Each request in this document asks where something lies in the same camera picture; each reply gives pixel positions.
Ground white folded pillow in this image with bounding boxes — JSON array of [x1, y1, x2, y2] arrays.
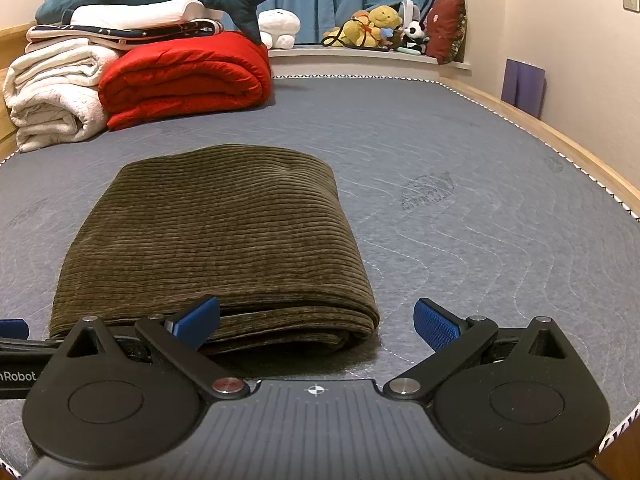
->
[[70, 0, 225, 26]]

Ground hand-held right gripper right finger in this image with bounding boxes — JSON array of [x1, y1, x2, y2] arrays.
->
[[382, 298, 569, 404]]

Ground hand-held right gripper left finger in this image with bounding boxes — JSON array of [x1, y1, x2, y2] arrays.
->
[[59, 296, 251, 402]]

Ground purple panel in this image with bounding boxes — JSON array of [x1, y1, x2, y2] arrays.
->
[[501, 58, 546, 119]]

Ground white folded blanket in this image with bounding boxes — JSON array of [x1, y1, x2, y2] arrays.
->
[[4, 37, 121, 153]]

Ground red folded quilt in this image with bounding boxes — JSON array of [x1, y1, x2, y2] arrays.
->
[[97, 31, 274, 132]]

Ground olive corduroy pants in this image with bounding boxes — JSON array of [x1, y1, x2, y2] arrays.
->
[[49, 144, 381, 357]]

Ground red cushion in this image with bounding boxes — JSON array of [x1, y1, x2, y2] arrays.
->
[[425, 0, 469, 66]]

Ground star-print folded blanket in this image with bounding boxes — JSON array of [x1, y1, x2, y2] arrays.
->
[[25, 19, 225, 54]]

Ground white window ledge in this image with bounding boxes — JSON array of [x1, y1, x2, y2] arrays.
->
[[267, 42, 473, 84]]

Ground white plush toy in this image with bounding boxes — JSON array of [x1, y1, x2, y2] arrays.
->
[[257, 8, 302, 51]]

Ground panda plush toy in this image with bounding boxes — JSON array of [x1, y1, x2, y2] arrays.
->
[[402, 21, 430, 44]]

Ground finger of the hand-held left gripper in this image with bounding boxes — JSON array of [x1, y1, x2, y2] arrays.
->
[[0, 318, 30, 342]]

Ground yellow long-limbed plush toy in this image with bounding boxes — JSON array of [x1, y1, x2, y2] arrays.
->
[[321, 10, 384, 50]]

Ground yellow round plush toy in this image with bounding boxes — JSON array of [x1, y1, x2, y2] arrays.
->
[[369, 5, 404, 31]]

